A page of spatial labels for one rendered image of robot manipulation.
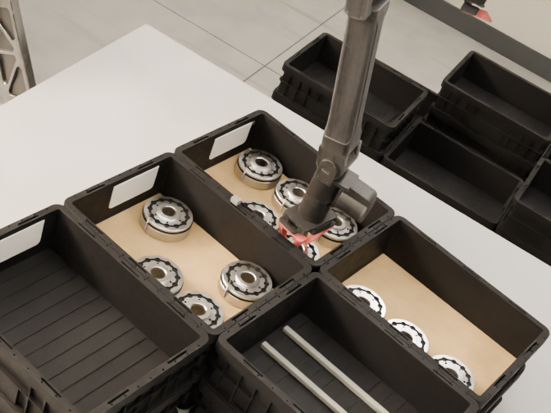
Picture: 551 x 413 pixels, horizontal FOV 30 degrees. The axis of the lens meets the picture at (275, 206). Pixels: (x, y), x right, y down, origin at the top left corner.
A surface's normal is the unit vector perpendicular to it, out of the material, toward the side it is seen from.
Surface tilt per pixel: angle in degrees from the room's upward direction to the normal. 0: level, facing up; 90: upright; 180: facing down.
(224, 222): 90
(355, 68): 96
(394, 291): 0
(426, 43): 0
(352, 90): 96
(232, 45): 0
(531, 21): 90
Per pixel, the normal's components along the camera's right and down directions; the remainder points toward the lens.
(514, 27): -0.47, 0.46
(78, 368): 0.30, -0.72
